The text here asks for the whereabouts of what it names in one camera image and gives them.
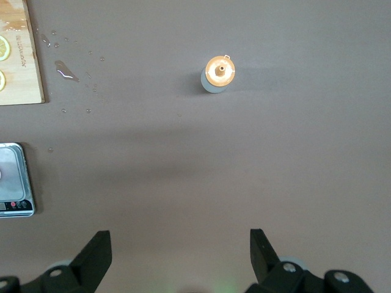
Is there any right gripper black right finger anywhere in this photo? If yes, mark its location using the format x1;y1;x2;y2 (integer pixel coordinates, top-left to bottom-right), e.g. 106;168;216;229
246;228;378;293

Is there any wooden cutting board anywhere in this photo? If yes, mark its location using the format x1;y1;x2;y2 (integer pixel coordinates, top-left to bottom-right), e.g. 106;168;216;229
0;0;46;106

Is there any sauce bottle with orange cap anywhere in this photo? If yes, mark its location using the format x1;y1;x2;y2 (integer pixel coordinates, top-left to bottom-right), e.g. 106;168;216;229
199;54;238;95

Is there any silver digital kitchen scale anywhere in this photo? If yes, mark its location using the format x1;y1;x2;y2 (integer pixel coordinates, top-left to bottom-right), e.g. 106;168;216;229
0;142;37;219

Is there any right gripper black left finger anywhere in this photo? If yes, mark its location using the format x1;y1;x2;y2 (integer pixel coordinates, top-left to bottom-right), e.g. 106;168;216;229
0;230;113;293

